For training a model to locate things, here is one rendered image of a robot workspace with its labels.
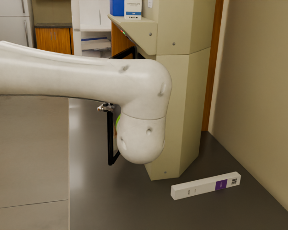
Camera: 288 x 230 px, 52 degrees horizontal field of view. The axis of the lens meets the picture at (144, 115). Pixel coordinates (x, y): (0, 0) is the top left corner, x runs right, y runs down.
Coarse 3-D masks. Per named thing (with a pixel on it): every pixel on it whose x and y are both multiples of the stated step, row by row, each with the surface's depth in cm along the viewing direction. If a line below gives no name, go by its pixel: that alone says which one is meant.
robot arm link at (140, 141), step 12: (120, 120) 64; (132, 120) 61; (144, 120) 60; (156, 120) 61; (120, 132) 64; (132, 132) 62; (144, 132) 61; (156, 132) 62; (120, 144) 64; (132, 144) 62; (144, 144) 62; (156, 144) 63; (132, 156) 63; (144, 156) 63; (156, 156) 65
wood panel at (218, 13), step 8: (216, 0) 128; (216, 8) 129; (216, 16) 130; (112, 24) 122; (216, 24) 132; (112, 32) 123; (120, 32) 124; (216, 32) 133; (112, 40) 124; (120, 40) 125; (128, 40) 126; (216, 40) 135; (112, 48) 125; (120, 48) 126; (216, 48) 136; (216, 56) 138; (208, 72) 140; (208, 80) 142; (208, 88) 143; (208, 96) 145; (208, 104) 147; (208, 112) 149; (208, 120) 150
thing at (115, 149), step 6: (132, 54) 119; (108, 114) 101; (108, 120) 102; (108, 126) 102; (114, 126) 108; (108, 132) 103; (114, 132) 109; (108, 138) 104; (114, 138) 110; (108, 144) 105; (114, 144) 111; (108, 150) 106; (114, 150) 111; (108, 156) 107; (108, 162) 108
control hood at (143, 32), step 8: (112, 16) 103; (120, 16) 104; (120, 24) 87; (128, 24) 87; (136, 24) 88; (144, 24) 88; (152, 24) 89; (128, 32) 88; (136, 32) 88; (144, 32) 89; (152, 32) 90; (136, 40) 89; (144, 40) 90; (152, 40) 90; (144, 48) 91; (152, 48) 91
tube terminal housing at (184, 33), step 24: (144, 0) 103; (168, 0) 87; (192, 0) 89; (168, 24) 90; (192, 24) 92; (168, 48) 93; (192, 48) 96; (192, 72) 101; (192, 96) 106; (168, 120) 102; (192, 120) 112; (168, 144) 106; (192, 144) 118; (168, 168) 110
